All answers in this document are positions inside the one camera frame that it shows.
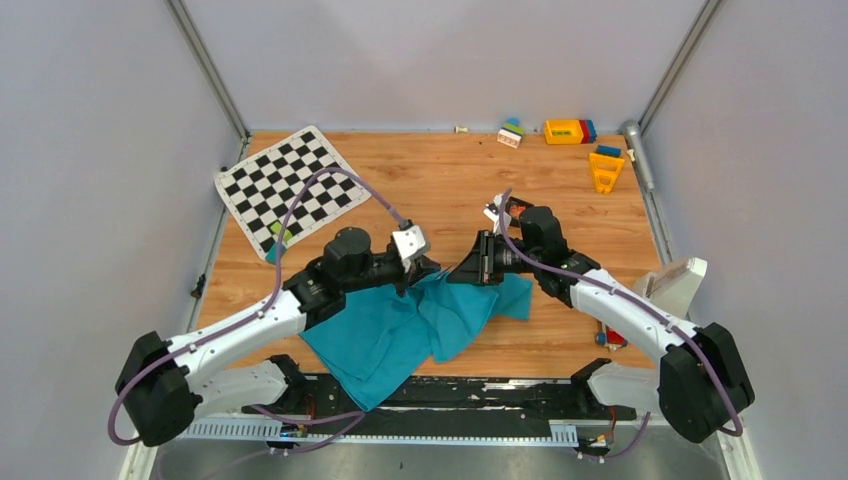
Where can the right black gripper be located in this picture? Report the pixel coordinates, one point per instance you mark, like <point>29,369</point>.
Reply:
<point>479,268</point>

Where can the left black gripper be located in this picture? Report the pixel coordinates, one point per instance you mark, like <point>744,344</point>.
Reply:
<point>419,267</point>

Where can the teal t-shirt garment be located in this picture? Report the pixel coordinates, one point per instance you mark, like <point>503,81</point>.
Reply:
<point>380,338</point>

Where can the black hinged display case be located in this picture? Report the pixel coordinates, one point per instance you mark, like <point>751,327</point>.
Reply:
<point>515,202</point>

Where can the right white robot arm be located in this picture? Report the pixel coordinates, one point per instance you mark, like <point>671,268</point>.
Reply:
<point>698,383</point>

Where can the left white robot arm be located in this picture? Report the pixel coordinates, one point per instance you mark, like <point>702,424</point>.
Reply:
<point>166,384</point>

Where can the white green blue block stack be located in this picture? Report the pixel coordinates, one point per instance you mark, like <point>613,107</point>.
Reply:
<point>511,133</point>

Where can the red blue toy car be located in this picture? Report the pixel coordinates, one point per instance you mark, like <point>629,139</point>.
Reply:
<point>609,338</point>

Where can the lime green block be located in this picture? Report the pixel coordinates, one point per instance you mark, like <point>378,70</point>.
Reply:
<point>277,230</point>

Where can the teal block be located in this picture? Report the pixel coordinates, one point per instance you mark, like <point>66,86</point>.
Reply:
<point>275,254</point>

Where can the yellow toy box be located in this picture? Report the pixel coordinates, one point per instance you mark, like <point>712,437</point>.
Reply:
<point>563,132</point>

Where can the yellow triangular toy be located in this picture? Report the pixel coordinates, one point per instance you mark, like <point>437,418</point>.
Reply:
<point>605,171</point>

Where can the blue flat block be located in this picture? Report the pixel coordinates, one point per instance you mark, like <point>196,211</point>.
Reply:
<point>609,151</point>

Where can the black white checkerboard mat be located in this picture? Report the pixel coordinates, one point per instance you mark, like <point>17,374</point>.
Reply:
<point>260,189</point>

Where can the red blue block pair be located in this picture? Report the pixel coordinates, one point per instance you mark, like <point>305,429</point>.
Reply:
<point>589,133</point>

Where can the white tilted device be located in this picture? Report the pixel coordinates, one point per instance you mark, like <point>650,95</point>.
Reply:
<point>673,287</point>

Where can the grey metal cylinder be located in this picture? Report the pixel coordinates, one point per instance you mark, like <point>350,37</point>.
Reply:
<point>632,133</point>

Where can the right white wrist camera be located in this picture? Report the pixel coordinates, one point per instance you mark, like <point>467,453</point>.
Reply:
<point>491,211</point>

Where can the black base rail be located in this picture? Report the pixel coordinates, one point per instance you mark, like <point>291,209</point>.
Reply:
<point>445,408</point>

